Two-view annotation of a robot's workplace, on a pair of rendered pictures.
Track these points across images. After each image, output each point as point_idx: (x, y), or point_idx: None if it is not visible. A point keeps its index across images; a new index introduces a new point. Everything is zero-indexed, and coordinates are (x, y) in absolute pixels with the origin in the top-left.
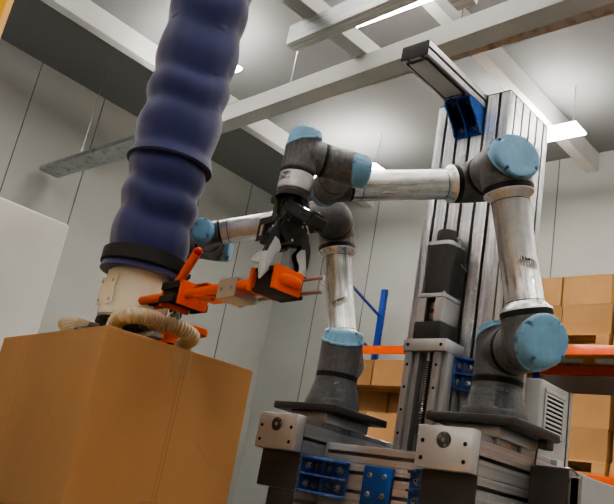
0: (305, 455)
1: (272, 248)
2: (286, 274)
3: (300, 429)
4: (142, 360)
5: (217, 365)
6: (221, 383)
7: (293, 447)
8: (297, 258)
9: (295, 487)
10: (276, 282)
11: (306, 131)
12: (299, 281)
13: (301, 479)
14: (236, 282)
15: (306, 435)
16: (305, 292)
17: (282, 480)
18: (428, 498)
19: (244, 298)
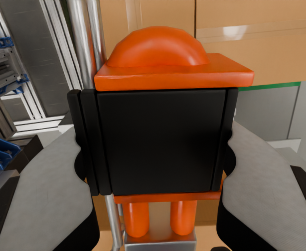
0: (1, 165)
1: (272, 180)
2: (198, 48)
3: None
4: (200, 203)
5: (107, 223)
6: (99, 208)
7: (13, 171)
8: (83, 194)
9: (20, 151)
10: (212, 56)
11: None
12: (140, 29)
13: (11, 154)
14: (194, 226)
15: None
16: (102, 33)
17: (26, 165)
18: None
19: (161, 202)
